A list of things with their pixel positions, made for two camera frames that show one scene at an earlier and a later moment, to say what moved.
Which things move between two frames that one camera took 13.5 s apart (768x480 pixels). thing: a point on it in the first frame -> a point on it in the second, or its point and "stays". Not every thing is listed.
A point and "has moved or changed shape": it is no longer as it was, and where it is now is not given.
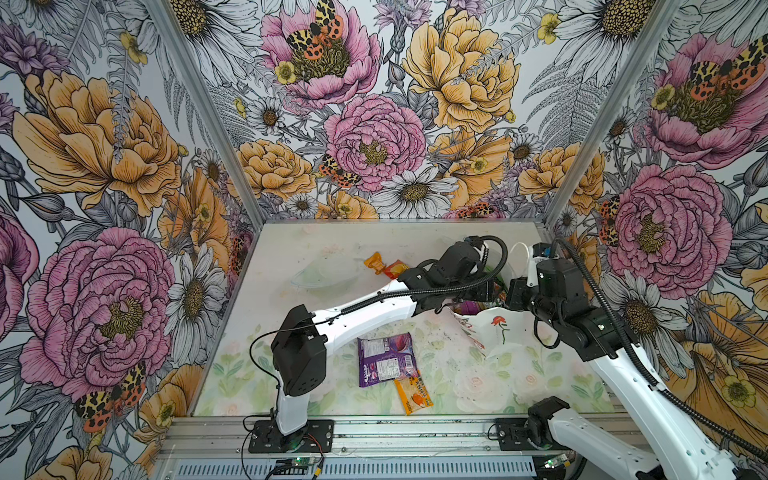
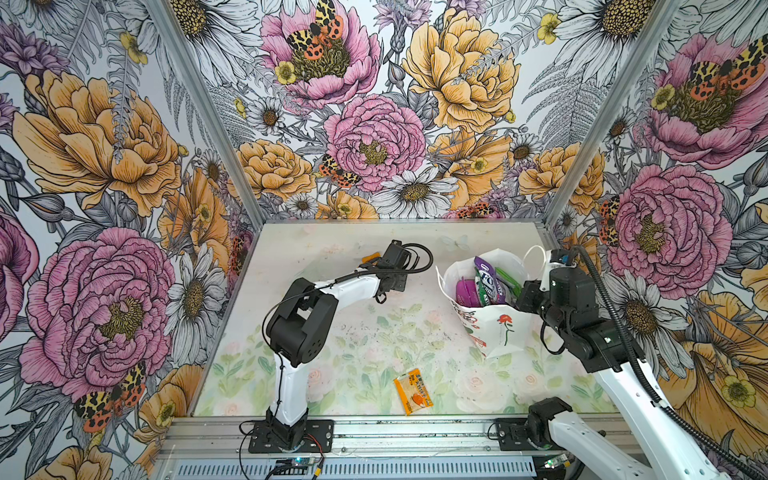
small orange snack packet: (375, 261) stays
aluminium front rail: (218, 448) stays
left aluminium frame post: (167, 19) stays
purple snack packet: (386, 358) has moved or changed shape
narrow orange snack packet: (413, 394) stays
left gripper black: (486, 287) -> (400, 281)
